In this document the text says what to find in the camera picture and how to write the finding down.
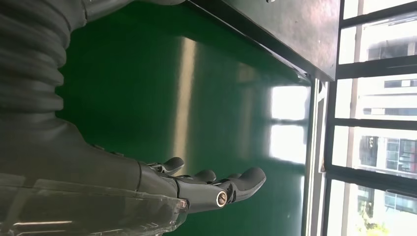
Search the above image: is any green conveyor belt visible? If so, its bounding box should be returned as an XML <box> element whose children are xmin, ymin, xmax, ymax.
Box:
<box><xmin>55</xmin><ymin>0</ymin><xmax>312</xmax><ymax>236</ymax></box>

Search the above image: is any aluminium conveyor side rail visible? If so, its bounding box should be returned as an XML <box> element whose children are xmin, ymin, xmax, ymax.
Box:
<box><xmin>301</xmin><ymin>76</ymin><xmax>330</xmax><ymax>236</ymax></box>

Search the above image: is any black window frame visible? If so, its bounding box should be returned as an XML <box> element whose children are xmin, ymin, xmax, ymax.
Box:
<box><xmin>321</xmin><ymin>0</ymin><xmax>417</xmax><ymax>236</ymax></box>

